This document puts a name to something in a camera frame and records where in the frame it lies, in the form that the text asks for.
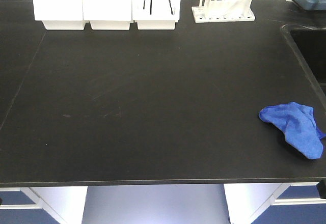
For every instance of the blue microfiber cloth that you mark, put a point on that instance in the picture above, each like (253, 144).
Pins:
(298, 125)

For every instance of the right white storage bin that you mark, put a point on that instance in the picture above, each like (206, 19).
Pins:
(161, 17)

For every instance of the white storage bin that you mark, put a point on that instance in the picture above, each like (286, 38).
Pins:
(161, 17)
(108, 14)
(60, 14)

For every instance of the middle white storage bin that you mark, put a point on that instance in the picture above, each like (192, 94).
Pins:
(108, 14)

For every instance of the white test tube rack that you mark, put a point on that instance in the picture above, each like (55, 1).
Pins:
(224, 5)

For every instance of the left white storage bin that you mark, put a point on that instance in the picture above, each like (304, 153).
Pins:
(60, 14)

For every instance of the left blue white cabinet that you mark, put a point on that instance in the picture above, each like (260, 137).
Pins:
(43, 204)

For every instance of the blue white cabinet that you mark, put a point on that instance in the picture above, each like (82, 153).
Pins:
(43, 204)
(275, 203)

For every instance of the right blue white cabinet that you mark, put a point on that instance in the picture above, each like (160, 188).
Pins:
(275, 203)

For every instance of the black lab sink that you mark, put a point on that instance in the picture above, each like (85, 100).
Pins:
(308, 45)

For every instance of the black object at right edge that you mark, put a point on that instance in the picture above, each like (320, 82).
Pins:
(321, 187)

